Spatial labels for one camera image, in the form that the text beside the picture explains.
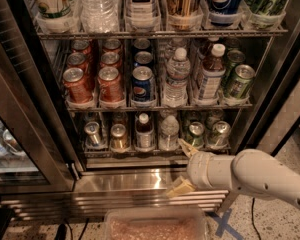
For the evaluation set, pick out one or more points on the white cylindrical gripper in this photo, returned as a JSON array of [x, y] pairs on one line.
[[194, 171]]

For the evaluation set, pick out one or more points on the brown drink bottle white cap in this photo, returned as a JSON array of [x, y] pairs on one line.
[[144, 131]]

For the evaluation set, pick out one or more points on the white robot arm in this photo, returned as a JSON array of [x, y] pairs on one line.
[[251, 172]]

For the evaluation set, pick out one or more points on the clear water bottle bottom shelf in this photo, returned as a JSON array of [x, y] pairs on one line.
[[169, 132]]

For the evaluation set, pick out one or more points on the clear water bottle shelf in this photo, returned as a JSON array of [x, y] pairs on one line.
[[177, 74], [169, 132]]

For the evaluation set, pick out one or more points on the gold can bottom shelf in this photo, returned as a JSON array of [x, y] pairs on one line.
[[119, 138]]

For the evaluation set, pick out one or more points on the clear water bottle middle shelf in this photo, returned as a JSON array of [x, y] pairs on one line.
[[177, 74]]

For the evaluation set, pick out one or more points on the silver blue can bottom shelf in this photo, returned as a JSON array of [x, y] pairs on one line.
[[92, 129]]

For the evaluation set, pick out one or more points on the brown tea bottle middle shelf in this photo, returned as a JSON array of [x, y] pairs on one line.
[[211, 72]]

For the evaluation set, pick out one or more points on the front green can middle shelf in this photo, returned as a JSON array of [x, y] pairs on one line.
[[239, 82]]

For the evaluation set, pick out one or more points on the green can shelf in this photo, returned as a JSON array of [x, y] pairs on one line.
[[239, 82], [233, 58]]

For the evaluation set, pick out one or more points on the rear green can middle shelf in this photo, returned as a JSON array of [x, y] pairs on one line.
[[233, 58]]

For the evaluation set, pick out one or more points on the stainless fridge door left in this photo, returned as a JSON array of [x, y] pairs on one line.
[[28, 97]]

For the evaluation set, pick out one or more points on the gold brown bottle top shelf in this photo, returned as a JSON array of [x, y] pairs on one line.
[[182, 14]]

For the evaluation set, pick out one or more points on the white label bottle top shelf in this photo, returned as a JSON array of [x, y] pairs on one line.
[[142, 15]]

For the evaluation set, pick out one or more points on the large pepsi bottle top shelf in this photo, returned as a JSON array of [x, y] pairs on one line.
[[223, 12]]

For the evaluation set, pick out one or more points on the green bottle top shelf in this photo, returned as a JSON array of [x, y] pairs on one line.
[[263, 14]]

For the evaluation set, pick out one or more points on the large water bottle top shelf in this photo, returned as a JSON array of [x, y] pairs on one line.
[[99, 16]]

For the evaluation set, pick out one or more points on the green can bottom left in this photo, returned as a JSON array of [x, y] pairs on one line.
[[194, 134]]

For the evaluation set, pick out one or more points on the green can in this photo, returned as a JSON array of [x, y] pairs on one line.
[[194, 134], [218, 137]]

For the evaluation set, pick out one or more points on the green can bottom right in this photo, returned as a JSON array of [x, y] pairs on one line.
[[218, 137]]

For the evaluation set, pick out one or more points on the blue tape cross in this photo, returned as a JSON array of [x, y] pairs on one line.
[[223, 226]]

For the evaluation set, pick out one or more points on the clear plastic bin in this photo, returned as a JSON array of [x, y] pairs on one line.
[[158, 223]]

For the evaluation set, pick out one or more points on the front blue pepsi can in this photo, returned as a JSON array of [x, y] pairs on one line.
[[142, 84]]

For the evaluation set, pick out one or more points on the blue pepsi can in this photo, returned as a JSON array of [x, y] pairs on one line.
[[143, 58], [142, 84]]

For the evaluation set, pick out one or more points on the front red soda can right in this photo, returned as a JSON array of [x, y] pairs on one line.
[[109, 80]]

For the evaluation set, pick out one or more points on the red soda can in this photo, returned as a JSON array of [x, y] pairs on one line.
[[77, 85], [109, 80]]

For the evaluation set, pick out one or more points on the middle blue pepsi can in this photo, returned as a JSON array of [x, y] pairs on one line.
[[143, 58]]

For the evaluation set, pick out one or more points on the front red soda can left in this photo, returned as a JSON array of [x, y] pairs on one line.
[[77, 85]]

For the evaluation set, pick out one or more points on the middle red can right row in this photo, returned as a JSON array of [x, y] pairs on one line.
[[111, 59]]

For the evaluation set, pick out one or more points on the red can row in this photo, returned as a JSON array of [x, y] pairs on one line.
[[78, 60], [111, 59]]

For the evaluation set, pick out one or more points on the middle red can left row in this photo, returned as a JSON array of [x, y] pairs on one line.
[[78, 60]]

